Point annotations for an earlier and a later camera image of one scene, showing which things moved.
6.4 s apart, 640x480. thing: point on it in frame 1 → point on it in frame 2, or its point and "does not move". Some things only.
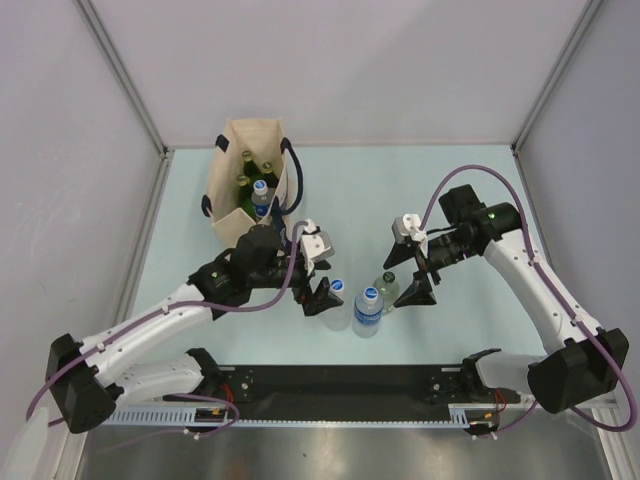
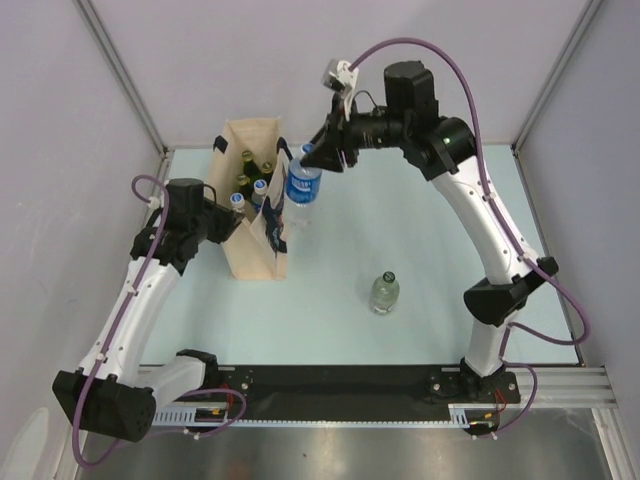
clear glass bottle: [388, 289] does not move
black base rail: [350, 382] does not move
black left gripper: [320, 299] → [228, 221]
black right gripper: [419, 293] → [336, 132]
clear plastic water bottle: [339, 318] → [237, 200]
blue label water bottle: [368, 313] → [303, 184]
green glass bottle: [250, 167] does not move
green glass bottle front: [245, 192] does not move
